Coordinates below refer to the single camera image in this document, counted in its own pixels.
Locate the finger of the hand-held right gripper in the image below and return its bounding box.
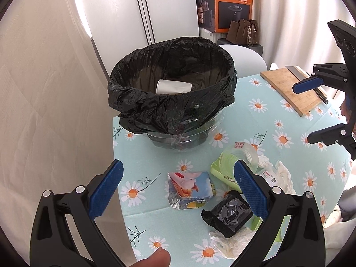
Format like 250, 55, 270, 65
307, 122, 354, 146
292, 63, 350, 94

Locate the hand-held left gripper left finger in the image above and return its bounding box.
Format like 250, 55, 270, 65
29, 159, 131, 267

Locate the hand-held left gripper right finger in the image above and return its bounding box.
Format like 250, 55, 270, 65
228, 160, 326, 267

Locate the clear plastic cup red print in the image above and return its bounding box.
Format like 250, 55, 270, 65
222, 142, 265, 173

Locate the clear plastic trash bin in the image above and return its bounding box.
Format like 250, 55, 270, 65
119, 108, 223, 153

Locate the black trash bag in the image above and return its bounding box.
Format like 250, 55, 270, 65
107, 37, 237, 142

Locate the person's left hand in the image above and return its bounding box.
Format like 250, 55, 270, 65
131, 248, 171, 267

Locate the kitchen knife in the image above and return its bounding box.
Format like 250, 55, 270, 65
284, 65, 329, 105

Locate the wooden cutting board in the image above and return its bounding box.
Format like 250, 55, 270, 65
260, 66, 324, 117

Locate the white labelled plastic bottle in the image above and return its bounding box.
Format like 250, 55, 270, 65
255, 163, 282, 189

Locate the black plastic wrapper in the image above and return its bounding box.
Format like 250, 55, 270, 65
201, 190, 254, 239

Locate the green plastic lid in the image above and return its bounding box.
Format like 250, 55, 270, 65
210, 150, 252, 187

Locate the light green plastic container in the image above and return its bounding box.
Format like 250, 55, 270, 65
250, 215, 285, 244

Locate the colourful snack wrapper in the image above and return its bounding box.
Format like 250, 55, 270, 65
167, 171, 217, 210

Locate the daisy print tablecloth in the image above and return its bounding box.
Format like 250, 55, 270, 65
112, 71, 352, 267

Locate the white chair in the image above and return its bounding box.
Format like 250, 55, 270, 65
218, 44, 267, 79

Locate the white curtain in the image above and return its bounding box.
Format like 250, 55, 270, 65
252, 0, 356, 71

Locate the brown handbag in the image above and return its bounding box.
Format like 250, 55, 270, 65
226, 19, 260, 47

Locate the orange cardboard box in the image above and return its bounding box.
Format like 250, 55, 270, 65
195, 0, 254, 33

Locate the white paper cup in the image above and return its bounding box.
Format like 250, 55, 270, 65
156, 79, 192, 94

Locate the white wardrobe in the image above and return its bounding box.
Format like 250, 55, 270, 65
71, 0, 200, 79

